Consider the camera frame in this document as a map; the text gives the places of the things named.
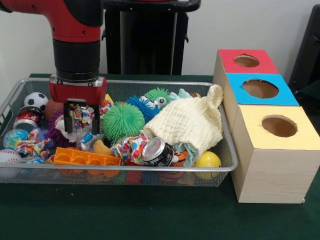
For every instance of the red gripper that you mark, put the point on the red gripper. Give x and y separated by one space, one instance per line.
77 93

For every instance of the cream knitted cloth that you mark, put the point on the cream knitted cloth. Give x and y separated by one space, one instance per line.
187 122

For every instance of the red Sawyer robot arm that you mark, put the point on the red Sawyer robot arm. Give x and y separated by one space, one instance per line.
75 25

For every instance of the silver mesh bin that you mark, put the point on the silver mesh bin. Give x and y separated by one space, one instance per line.
226 150

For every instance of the wooden box with three holes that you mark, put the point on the wooden box with three holes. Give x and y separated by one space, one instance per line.
275 175

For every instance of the orange toy building brick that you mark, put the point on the orange toy building brick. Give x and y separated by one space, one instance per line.
85 157

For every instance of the small green spiky ball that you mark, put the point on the small green spiky ball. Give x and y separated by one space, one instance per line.
122 120

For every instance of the small soccer ball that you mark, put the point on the small soccer ball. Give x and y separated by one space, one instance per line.
36 98

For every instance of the large blue spiky ball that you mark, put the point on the large blue spiky ball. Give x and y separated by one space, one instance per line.
136 103

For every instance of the small globe ball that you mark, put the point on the small globe ball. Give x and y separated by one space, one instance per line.
15 138

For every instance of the green spiky toy with eyes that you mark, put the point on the green spiky toy with eyes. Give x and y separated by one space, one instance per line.
155 93

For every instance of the crushed black can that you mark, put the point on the crushed black can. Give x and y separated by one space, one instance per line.
156 152

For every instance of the dark green table cloth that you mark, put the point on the dark green table cloth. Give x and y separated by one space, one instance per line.
150 215

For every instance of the yellow smooth ball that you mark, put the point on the yellow smooth ball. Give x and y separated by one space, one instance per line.
207 160

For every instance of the green covered side table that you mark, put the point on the green covered side table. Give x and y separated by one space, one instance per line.
312 92

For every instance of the black stand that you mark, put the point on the black stand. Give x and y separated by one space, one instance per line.
310 50

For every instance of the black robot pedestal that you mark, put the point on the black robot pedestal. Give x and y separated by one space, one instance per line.
147 37

